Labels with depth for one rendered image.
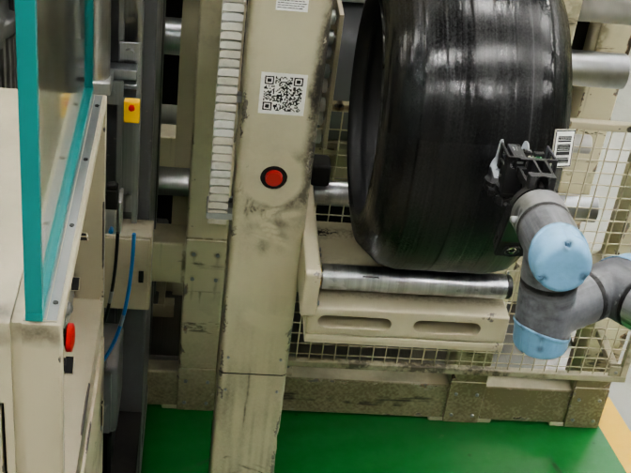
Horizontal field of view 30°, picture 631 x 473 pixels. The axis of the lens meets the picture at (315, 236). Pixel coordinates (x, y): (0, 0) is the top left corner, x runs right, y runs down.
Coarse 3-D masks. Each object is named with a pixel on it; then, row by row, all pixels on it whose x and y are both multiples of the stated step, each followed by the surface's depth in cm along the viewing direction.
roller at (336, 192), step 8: (336, 184) 228; (344, 184) 228; (320, 192) 227; (328, 192) 227; (336, 192) 227; (344, 192) 227; (320, 200) 227; (328, 200) 227; (336, 200) 227; (344, 200) 228
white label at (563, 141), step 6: (558, 132) 179; (564, 132) 180; (570, 132) 180; (558, 138) 179; (564, 138) 180; (570, 138) 181; (558, 144) 180; (564, 144) 180; (570, 144) 181; (552, 150) 180; (558, 150) 180; (564, 150) 181; (570, 150) 181; (558, 156) 180; (564, 156) 181; (570, 156) 182; (558, 162) 181; (564, 162) 181; (570, 162) 182
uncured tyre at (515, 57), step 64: (384, 0) 188; (448, 0) 180; (512, 0) 181; (384, 64) 183; (448, 64) 176; (512, 64) 177; (384, 128) 182; (448, 128) 177; (512, 128) 177; (384, 192) 184; (448, 192) 181; (384, 256) 196; (448, 256) 192
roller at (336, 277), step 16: (336, 272) 204; (352, 272) 204; (368, 272) 204; (384, 272) 205; (400, 272) 205; (416, 272) 206; (432, 272) 206; (448, 272) 207; (336, 288) 205; (352, 288) 205; (368, 288) 205; (384, 288) 205; (400, 288) 205; (416, 288) 205; (432, 288) 206; (448, 288) 206; (464, 288) 206; (480, 288) 206; (496, 288) 207; (512, 288) 207
